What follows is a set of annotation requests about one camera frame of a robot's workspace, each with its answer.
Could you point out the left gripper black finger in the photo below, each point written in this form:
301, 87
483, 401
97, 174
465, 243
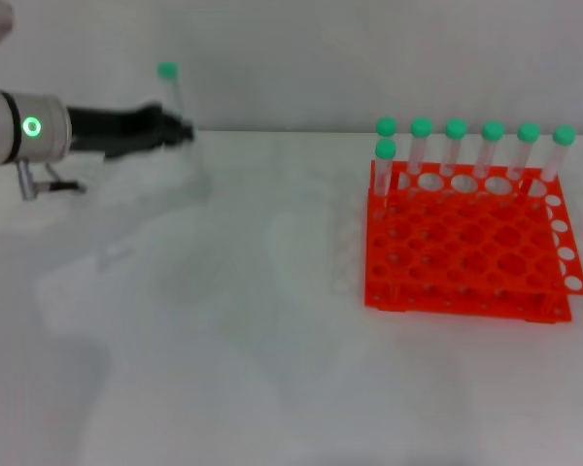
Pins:
180, 139
181, 124

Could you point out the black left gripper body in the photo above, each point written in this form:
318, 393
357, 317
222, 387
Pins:
116, 128

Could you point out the clear test tube green cap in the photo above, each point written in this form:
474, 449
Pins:
563, 136
456, 129
492, 131
386, 126
420, 128
386, 155
168, 71
528, 133

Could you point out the orange plastic test tube rack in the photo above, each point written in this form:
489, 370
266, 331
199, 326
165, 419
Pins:
466, 242

